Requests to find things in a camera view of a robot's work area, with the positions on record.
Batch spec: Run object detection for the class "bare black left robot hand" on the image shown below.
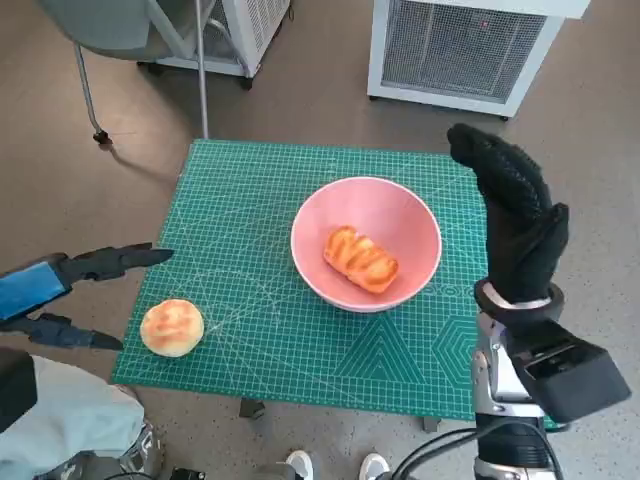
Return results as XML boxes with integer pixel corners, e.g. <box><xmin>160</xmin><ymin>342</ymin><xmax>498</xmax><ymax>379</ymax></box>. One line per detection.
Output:
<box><xmin>0</xmin><ymin>242</ymin><xmax>176</xmax><ymax>351</ymax></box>

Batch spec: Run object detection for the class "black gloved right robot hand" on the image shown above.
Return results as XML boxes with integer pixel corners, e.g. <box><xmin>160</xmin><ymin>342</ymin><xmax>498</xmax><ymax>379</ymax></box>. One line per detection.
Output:
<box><xmin>446</xmin><ymin>123</ymin><xmax>571</xmax><ymax>306</ymax></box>

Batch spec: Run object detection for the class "round toy bread bun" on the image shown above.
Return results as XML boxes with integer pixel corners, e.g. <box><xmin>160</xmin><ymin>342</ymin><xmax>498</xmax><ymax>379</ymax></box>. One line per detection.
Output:
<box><xmin>139</xmin><ymin>298</ymin><xmax>205</xmax><ymax>358</ymax></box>

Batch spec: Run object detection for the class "pink bowl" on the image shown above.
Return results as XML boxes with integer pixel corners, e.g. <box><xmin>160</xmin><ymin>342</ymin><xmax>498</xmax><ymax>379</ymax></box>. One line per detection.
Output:
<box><xmin>290</xmin><ymin>176</ymin><xmax>443</xmax><ymax>314</ymax></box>

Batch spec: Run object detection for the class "long striped toy bread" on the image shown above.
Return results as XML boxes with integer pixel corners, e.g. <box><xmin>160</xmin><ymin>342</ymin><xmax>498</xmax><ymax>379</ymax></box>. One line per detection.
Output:
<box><xmin>322</xmin><ymin>224</ymin><xmax>401</xmax><ymax>295</ymax></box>

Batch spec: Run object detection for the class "large white mesh cabinet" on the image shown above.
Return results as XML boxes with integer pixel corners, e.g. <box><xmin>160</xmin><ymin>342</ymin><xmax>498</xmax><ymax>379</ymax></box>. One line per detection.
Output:
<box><xmin>367</xmin><ymin>0</ymin><xmax>591</xmax><ymax>119</ymax></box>

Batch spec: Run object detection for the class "green cutting mat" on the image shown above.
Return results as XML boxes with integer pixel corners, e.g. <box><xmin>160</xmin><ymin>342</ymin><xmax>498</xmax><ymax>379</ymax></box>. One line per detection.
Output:
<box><xmin>109</xmin><ymin>138</ymin><xmax>559</xmax><ymax>431</ymax></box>

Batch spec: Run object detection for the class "white shoe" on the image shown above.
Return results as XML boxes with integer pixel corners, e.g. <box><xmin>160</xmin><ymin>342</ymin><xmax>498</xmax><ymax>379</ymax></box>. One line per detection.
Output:
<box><xmin>360</xmin><ymin>451</ymin><xmax>391</xmax><ymax>480</ymax></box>
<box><xmin>284</xmin><ymin>448</ymin><xmax>315</xmax><ymax>480</ymax></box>

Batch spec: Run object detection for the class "thin silver metal pole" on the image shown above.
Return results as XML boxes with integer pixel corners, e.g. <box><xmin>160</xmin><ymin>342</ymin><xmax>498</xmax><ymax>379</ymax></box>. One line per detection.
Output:
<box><xmin>194</xmin><ymin>0</ymin><xmax>210</xmax><ymax>140</ymax></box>

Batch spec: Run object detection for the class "grey chair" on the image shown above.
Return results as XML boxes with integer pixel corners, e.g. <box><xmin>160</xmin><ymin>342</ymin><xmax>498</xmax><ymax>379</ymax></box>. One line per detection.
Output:
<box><xmin>37</xmin><ymin>0</ymin><xmax>204</xmax><ymax>146</ymax></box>

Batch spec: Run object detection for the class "white wheeled mesh cabinet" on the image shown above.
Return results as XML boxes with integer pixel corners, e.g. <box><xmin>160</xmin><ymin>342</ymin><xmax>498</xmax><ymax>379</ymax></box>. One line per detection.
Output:
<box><xmin>137</xmin><ymin>0</ymin><xmax>294</xmax><ymax>91</ymax></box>

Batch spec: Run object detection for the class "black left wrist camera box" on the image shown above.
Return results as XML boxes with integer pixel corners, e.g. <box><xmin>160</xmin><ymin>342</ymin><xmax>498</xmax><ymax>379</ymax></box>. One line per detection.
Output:
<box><xmin>0</xmin><ymin>347</ymin><xmax>39</xmax><ymax>434</ymax></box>

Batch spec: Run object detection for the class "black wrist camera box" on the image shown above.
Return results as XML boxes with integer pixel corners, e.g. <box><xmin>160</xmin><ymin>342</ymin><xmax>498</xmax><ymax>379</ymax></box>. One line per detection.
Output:
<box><xmin>509</xmin><ymin>319</ymin><xmax>632</xmax><ymax>424</ymax></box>
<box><xmin>0</xmin><ymin>347</ymin><xmax>39</xmax><ymax>434</ymax></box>

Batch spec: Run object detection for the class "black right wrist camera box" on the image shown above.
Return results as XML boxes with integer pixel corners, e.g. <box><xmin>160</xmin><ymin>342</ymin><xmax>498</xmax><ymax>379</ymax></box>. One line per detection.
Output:
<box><xmin>509</xmin><ymin>319</ymin><xmax>632</xmax><ymax>424</ymax></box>

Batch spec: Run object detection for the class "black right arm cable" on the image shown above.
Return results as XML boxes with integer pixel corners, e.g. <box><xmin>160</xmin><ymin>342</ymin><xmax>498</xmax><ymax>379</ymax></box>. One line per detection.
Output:
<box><xmin>397</xmin><ymin>422</ymin><xmax>571</xmax><ymax>480</ymax></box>

